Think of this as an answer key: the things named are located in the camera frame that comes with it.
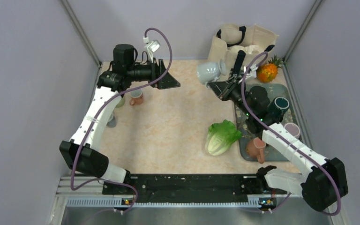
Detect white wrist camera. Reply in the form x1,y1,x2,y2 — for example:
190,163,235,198
143,37,160,61
244,64,258,79

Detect toy lettuce head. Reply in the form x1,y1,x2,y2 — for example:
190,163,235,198
205,120,242,156

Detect mauve cup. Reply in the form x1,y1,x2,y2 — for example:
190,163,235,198
284,122,301,139

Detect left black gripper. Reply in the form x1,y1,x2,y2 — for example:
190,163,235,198
127,57,180,89

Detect grey blue mug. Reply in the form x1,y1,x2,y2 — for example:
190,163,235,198
106,112,117,128

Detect light green mug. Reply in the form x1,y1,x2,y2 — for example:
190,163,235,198
115,97,126,108

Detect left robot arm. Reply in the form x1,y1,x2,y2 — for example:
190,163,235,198
59,40,180,194

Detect white grey mug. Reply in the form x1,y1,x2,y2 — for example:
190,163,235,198
196,60,226,85

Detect dark teal mug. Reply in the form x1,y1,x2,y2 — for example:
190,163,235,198
268,97,290,122

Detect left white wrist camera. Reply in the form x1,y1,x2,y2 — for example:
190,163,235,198
143,37,160,61

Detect beige canvas tote bag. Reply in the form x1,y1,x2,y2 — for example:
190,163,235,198
208,23,279,76

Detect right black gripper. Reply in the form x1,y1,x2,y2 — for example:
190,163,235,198
208,75,254,118

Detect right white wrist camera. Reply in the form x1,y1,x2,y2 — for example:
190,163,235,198
244,64,258,79

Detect floral grey tray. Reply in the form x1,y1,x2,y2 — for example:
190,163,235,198
232,83,296,163

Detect pink mug small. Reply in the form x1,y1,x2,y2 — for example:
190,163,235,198
129,89,144,106

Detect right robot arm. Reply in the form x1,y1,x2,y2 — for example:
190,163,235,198
206,78,348,216

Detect pink mug large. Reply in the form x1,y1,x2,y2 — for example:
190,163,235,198
246,137,266,164

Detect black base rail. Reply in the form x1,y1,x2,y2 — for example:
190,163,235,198
102,174,286,203

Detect toy pineapple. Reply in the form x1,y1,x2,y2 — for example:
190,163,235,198
256,55,284,83

